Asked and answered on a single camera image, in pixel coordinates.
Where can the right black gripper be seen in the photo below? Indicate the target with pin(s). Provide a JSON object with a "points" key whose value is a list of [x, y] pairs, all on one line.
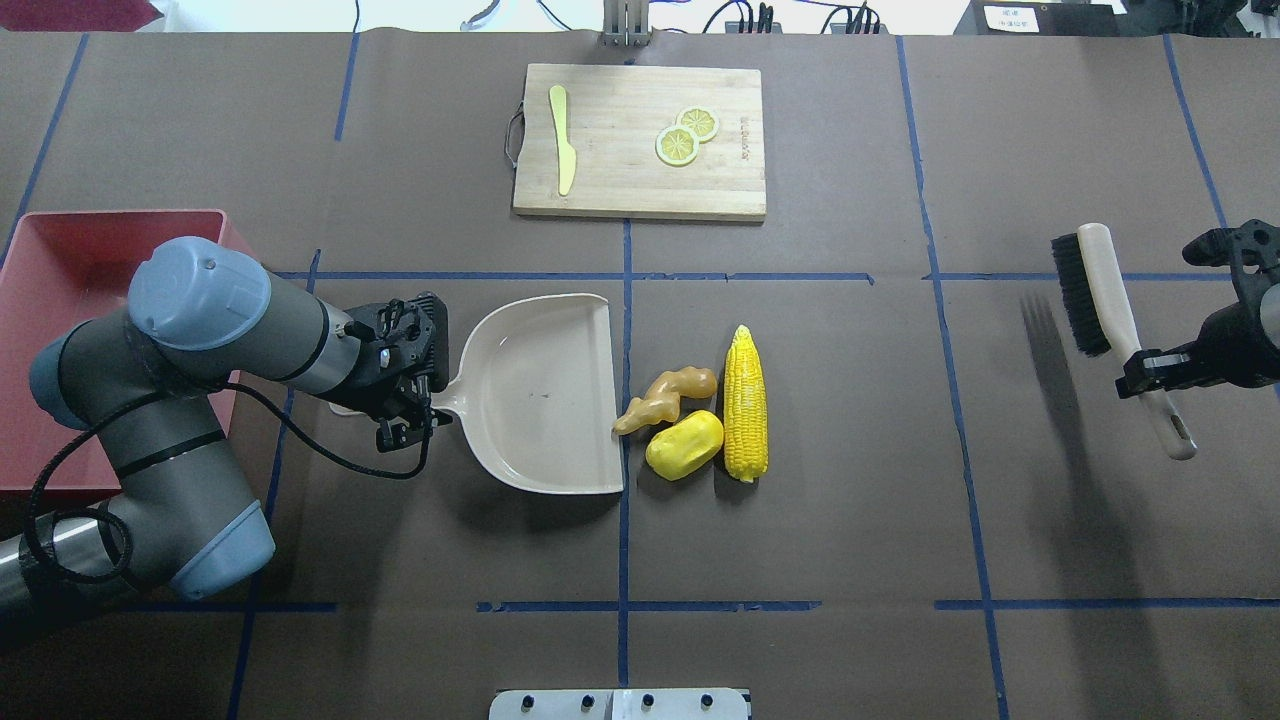
{"points": [[1232, 344]]}

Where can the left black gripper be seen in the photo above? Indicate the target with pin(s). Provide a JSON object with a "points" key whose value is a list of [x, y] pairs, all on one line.
{"points": [[381, 397]]}

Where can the beige hand brush black bristles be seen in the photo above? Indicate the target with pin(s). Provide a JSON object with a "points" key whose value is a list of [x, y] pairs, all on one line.
{"points": [[1102, 323]]}

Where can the beige plastic dustpan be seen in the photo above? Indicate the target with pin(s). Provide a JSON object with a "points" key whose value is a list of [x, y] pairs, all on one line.
{"points": [[535, 396]]}

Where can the tan toy ginger root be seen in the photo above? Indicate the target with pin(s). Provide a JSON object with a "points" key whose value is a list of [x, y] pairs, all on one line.
{"points": [[662, 401]]}

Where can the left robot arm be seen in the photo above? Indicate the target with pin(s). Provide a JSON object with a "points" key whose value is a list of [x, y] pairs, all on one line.
{"points": [[149, 493]]}

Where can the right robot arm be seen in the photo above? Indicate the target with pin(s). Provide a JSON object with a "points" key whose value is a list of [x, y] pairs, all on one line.
{"points": [[1237, 345]]}

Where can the pink plastic bin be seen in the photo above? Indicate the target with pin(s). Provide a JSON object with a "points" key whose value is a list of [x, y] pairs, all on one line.
{"points": [[64, 268]]}

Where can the yellow plastic toy knife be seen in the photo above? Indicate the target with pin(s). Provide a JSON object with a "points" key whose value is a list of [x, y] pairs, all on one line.
{"points": [[559, 102]]}

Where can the wooden cutting board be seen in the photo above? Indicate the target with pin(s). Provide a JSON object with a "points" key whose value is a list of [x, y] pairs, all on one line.
{"points": [[615, 113]]}

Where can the black box white label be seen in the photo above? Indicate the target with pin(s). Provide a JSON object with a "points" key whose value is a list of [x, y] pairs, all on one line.
{"points": [[1038, 18]]}

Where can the lemon slice far from knife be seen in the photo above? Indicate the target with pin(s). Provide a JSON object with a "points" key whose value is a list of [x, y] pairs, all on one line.
{"points": [[701, 121]]}

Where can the red black connector hub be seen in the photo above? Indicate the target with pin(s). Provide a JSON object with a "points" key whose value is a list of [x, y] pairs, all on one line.
{"points": [[755, 18]]}

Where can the magenta cloth on stand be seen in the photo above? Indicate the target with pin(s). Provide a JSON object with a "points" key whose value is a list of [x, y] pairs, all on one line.
{"points": [[77, 16]]}

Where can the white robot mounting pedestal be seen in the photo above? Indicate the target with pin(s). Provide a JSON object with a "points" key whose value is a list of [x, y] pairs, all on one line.
{"points": [[623, 703]]}

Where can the aluminium frame post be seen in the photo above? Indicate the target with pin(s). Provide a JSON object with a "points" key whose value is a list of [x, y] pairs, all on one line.
{"points": [[626, 23]]}

